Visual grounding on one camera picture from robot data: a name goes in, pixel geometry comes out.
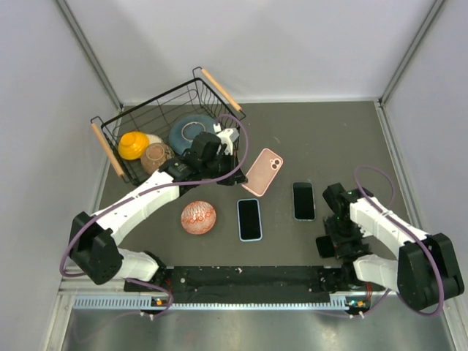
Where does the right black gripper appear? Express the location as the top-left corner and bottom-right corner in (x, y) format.
(323, 214), (371, 259)

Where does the cream patterned bowl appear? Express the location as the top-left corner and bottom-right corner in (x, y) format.
(146, 134), (164, 144)

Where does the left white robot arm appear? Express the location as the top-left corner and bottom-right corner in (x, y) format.
(67, 128), (245, 290)

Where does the red patterned bowl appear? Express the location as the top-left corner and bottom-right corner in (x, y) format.
(181, 201), (216, 235)

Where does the pink phone case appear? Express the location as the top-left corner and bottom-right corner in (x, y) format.
(241, 148), (284, 197)

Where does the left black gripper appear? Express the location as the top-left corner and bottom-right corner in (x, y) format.
(201, 149), (246, 186)

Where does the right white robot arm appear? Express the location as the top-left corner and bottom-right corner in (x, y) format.
(316, 183), (465, 311)

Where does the brown ceramic bowl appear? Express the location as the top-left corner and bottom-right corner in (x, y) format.
(140, 143), (175, 175)

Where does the light blue phone case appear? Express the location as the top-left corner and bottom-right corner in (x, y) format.
(236, 198), (265, 242)

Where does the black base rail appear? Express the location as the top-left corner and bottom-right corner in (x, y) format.
(124, 265), (366, 304)

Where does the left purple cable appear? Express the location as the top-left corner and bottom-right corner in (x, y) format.
(60, 113), (250, 319)

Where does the black wire dish basket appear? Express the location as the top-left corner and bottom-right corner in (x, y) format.
(91, 67), (246, 186)

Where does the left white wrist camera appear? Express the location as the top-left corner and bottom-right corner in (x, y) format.
(213, 124), (239, 155)

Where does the black phone case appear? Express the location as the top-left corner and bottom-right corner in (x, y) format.
(315, 235), (335, 259)

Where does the teal phone black screen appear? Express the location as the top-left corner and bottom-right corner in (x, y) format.
(292, 182), (316, 221)

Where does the blue glazed plate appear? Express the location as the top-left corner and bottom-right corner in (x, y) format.
(168, 114), (215, 154)

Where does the yellow ribbed bowl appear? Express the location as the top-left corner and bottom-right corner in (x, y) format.
(118, 132), (149, 161)

